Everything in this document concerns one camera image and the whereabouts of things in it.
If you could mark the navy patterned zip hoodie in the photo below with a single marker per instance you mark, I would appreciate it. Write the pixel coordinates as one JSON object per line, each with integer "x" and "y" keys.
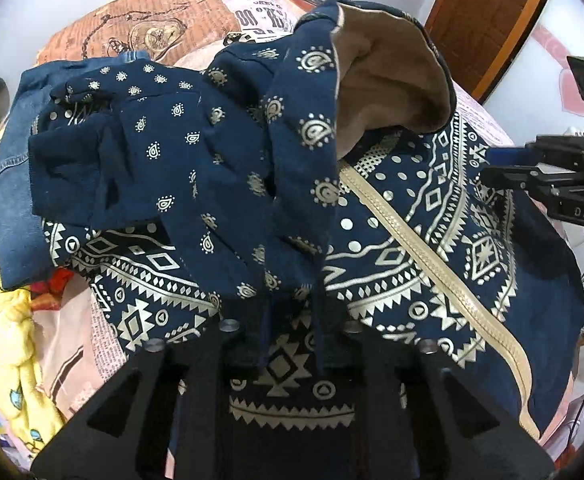
{"x": 231, "y": 150}

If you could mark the yellow cartoon print garment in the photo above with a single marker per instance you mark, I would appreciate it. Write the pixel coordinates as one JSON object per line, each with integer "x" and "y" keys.
{"x": 1, "y": 320}

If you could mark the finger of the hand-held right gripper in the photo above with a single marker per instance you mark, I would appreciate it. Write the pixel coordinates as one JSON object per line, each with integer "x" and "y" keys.
{"x": 512, "y": 156}
{"x": 512, "y": 177}

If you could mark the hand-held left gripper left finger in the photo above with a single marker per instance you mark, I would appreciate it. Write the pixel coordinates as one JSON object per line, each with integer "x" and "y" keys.
{"x": 211, "y": 360}

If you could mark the printed orange bed blanket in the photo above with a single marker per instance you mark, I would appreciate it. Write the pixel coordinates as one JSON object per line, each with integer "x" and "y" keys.
{"x": 171, "y": 25}

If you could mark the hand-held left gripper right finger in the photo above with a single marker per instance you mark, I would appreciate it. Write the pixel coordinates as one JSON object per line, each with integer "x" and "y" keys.
{"x": 372, "y": 365}

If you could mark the wooden wardrobe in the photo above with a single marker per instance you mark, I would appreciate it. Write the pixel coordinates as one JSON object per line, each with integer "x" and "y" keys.
{"x": 487, "y": 25}

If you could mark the red fleece garment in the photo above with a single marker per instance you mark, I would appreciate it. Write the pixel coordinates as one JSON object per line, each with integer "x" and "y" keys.
{"x": 54, "y": 287}

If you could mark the blue denim jeans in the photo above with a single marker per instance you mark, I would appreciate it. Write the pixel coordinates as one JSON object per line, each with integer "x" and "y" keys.
{"x": 16, "y": 185}

